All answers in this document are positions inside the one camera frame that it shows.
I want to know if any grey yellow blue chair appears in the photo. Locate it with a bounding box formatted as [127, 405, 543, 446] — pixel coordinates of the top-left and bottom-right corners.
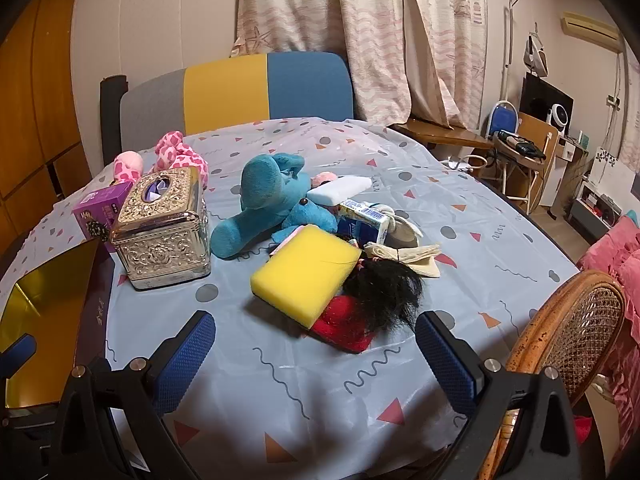
[100, 51, 357, 166]

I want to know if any rattan chair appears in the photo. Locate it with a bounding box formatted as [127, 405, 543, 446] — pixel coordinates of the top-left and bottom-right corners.
[480, 270, 628, 480]

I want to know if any white hanging bag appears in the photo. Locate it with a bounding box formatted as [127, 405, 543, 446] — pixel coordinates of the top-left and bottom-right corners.
[522, 22, 548, 76]

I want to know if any white sponge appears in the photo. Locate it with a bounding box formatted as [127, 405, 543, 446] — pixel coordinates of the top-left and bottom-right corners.
[306, 175, 373, 209]

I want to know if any yellow sponge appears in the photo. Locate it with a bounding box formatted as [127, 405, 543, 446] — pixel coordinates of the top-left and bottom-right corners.
[250, 224, 363, 332]

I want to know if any wall air conditioner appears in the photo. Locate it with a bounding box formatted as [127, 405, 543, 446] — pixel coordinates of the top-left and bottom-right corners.
[560, 11, 621, 53]

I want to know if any black monitor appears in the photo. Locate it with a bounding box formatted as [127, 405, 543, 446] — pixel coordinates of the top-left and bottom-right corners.
[518, 72, 575, 136]

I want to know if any wooden desk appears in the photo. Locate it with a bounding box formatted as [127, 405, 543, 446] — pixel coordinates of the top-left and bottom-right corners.
[390, 120, 496, 151]

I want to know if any white floor stand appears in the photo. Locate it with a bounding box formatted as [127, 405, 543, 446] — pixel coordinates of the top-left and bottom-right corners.
[502, 0, 535, 106]

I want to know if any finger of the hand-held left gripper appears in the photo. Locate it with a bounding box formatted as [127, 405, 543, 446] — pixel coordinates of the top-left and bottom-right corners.
[0, 334, 38, 383]

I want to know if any wooden wardrobe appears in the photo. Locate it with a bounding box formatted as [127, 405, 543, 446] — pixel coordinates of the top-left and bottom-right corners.
[0, 0, 93, 261]

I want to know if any gold lined box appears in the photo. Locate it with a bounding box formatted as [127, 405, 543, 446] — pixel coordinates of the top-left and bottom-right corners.
[0, 237, 117, 411]

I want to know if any wooden folding chair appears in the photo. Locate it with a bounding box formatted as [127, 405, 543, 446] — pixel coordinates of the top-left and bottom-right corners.
[492, 112, 560, 211]

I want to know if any purple cardboard box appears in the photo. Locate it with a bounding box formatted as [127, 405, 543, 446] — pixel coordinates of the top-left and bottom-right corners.
[72, 181, 135, 253]

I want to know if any white round fan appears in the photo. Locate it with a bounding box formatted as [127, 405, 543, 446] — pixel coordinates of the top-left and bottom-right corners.
[545, 102, 571, 133]

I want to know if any ornate silver tissue box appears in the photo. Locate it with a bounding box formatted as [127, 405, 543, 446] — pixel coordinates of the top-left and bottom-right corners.
[109, 167, 212, 291]

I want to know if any beige mesh cloth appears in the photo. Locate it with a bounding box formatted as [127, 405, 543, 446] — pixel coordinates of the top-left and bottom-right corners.
[362, 241, 443, 278]

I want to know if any black haired doll red dress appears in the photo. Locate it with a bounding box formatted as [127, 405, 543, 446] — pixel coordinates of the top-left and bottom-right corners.
[310, 250, 426, 355]

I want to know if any pink patterned curtain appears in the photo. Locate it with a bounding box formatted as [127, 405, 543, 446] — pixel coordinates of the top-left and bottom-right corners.
[232, 0, 488, 128]

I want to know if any white shelf unit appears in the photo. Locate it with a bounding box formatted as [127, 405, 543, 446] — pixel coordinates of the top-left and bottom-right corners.
[567, 180, 623, 246]

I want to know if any blue and white carton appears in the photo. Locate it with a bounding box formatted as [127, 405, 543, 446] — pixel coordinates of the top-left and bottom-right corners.
[336, 199, 391, 247]

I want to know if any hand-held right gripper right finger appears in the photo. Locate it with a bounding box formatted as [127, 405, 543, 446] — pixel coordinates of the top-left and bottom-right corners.
[415, 311, 583, 480]

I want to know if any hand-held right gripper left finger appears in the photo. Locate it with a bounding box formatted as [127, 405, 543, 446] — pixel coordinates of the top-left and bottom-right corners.
[50, 311, 216, 480]

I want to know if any pink spotted plush toy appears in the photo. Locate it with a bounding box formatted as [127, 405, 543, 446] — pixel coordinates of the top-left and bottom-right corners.
[112, 130, 210, 191]

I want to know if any blue plush with lollipop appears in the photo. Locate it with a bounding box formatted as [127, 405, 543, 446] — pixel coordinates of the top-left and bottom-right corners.
[210, 152, 307, 261]

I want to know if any pink bed cover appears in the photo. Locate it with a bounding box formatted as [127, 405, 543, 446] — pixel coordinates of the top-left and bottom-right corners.
[575, 215, 640, 441]

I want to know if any blue and white heater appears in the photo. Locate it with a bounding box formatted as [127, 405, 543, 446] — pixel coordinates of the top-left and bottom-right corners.
[487, 101, 518, 136]

